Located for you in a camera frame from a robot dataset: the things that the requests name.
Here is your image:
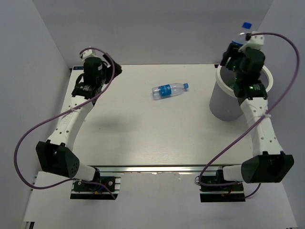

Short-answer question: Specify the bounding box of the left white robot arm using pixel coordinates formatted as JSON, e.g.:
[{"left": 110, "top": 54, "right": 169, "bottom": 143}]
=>
[{"left": 36, "top": 55, "right": 122, "bottom": 190}]

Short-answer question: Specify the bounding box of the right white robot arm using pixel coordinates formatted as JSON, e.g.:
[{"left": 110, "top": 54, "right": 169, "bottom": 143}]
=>
[{"left": 215, "top": 43, "right": 294, "bottom": 190}]

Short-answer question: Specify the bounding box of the small blue label bottle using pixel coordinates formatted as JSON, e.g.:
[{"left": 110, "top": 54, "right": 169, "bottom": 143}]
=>
[{"left": 231, "top": 22, "right": 252, "bottom": 47}]

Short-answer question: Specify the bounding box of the blue label water bottle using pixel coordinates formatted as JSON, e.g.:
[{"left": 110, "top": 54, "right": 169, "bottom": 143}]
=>
[{"left": 152, "top": 83, "right": 189, "bottom": 100}]

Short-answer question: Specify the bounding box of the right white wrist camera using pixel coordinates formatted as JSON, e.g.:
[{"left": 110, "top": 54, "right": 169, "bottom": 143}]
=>
[{"left": 238, "top": 31, "right": 264, "bottom": 52}]

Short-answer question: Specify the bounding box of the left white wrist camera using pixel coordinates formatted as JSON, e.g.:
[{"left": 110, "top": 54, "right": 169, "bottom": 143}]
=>
[{"left": 79, "top": 46, "right": 98, "bottom": 62}]

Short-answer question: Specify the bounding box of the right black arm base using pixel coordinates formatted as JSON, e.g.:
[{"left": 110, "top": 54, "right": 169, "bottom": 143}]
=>
[{"left": 195, "top": 168, "right": 245, "bottom": 203}]

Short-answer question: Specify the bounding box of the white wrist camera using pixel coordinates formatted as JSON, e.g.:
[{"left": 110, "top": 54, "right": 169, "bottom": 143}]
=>
[
  {"left": 79, "top": 46, "right": 98, "bottom": 62},
  {"left": 238, "top": 31, "right": 264, "bottom": 52}
]

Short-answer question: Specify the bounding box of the white round bin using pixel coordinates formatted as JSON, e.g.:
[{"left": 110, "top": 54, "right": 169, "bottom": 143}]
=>
[{"left": 209, "top": 65, "right": 274, "bottom": 122}]

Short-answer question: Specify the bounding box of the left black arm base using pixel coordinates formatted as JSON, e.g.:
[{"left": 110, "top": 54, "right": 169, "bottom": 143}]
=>
[{"left": 70, "top": 169, "right": 121, "bottom": 200}]

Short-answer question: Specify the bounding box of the aluminium table rail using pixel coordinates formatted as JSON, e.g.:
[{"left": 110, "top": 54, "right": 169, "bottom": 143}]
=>
[{"left": 97, "top": 164, "right": 241, "bottom": 174}]

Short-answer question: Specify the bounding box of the blue table corner sticker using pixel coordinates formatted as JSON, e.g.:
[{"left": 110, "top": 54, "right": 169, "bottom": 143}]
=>
[{"left": 72, "top": 66, "right": 84, "bottom": 71}]

